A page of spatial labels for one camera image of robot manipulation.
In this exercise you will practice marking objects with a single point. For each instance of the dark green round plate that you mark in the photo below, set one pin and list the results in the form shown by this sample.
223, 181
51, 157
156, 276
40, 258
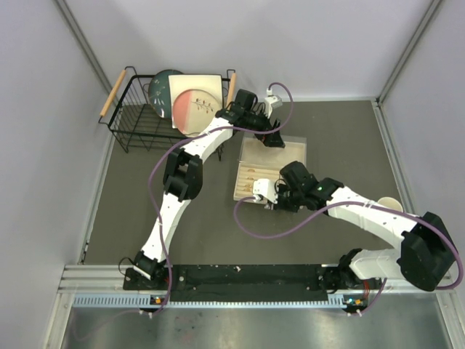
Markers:
159, 93

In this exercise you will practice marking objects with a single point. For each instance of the cream square plate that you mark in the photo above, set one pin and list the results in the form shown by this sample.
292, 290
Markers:
209, 83

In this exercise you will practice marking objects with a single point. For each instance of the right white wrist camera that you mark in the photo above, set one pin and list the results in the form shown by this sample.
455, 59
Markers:
264, 190

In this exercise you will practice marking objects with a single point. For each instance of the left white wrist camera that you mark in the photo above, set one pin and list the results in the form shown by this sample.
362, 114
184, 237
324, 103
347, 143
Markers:
271, 102

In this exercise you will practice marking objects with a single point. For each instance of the pink and cream round plate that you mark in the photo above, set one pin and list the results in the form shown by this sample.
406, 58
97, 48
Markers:
193, 110

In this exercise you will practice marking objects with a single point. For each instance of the yellow mug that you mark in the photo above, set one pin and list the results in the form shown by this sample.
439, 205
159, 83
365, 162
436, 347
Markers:
391, 203

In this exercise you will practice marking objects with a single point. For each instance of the beige ring tray drawer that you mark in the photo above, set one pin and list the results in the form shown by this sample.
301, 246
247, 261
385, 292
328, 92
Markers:
248, 173

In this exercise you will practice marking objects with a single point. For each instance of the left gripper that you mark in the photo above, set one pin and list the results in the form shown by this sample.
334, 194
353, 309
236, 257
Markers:
272, 139

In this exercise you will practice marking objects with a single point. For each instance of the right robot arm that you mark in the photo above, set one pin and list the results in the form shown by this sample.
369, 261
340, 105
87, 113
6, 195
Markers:
420, 251

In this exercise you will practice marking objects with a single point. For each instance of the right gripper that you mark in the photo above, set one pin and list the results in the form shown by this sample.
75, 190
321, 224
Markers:
282, 206

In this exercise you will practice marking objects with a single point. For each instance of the black wire dish rack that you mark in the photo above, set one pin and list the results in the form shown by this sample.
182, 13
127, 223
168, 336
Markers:
132, 121

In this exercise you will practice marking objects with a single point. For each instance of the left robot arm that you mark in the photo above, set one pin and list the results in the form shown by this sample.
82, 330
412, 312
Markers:
183, 174

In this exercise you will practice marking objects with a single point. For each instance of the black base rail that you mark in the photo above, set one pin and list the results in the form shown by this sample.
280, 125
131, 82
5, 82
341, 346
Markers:
249, 283

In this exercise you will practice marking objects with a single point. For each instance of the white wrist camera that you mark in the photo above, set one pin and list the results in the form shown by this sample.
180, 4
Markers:
271, 102
264, 190

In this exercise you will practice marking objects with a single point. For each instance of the beige jewelry box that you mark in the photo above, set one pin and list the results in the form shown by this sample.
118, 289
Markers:
254, 152

